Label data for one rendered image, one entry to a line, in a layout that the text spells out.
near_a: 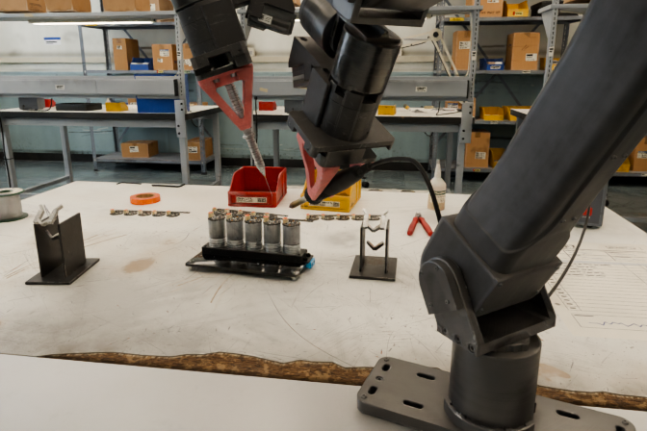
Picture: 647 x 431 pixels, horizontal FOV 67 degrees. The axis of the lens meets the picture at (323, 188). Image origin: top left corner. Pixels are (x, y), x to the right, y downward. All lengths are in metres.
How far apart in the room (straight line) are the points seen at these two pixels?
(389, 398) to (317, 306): 0.19
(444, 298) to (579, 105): 0.15
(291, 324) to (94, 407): 0.20
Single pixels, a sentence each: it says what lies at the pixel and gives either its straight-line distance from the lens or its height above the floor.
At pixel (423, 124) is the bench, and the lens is 2.98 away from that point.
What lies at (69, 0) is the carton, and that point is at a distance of 3.58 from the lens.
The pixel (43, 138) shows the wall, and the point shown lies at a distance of 6.42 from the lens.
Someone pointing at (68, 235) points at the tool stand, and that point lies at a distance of 0.72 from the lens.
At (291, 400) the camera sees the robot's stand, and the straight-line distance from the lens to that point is 0.44.
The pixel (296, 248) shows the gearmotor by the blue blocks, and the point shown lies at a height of 0.78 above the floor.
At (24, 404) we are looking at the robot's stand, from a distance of 0.50.
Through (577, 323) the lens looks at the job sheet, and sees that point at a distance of 0.61.
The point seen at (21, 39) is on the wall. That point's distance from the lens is 6.46.
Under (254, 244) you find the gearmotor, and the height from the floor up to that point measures 0.78.
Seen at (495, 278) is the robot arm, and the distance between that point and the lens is 0.34.
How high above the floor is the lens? 1.02
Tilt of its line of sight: 14 degrees down
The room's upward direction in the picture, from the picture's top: straight up
